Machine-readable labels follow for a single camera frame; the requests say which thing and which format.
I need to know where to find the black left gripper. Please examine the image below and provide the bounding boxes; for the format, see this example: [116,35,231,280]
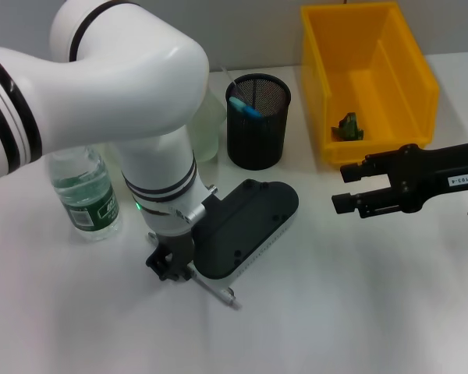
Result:
[145,233,197,282]

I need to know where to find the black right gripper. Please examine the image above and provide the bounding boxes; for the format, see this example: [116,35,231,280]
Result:
[331,139,468,220]

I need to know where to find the grey pen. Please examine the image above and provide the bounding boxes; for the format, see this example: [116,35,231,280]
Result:
[147,232,243,312]

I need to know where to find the clear green-label water bottle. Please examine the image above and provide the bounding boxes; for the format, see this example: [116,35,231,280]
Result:
[46,146,124,242]

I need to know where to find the blue scissors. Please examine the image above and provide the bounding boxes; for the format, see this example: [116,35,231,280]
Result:
[229,97,265,120]

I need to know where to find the transparent plastic ruler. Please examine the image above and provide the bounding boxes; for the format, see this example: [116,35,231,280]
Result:
[217,64,243,101]

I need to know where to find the black mesh pen holder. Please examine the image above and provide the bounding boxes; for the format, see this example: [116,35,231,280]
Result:
[225,73,292,171]

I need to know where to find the green wavy glass fruit plate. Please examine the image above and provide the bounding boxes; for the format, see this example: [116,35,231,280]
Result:
[97,87,227,164]

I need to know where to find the yellow plastic bin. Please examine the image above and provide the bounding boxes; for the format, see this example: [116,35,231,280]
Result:
[299,1,441,169]

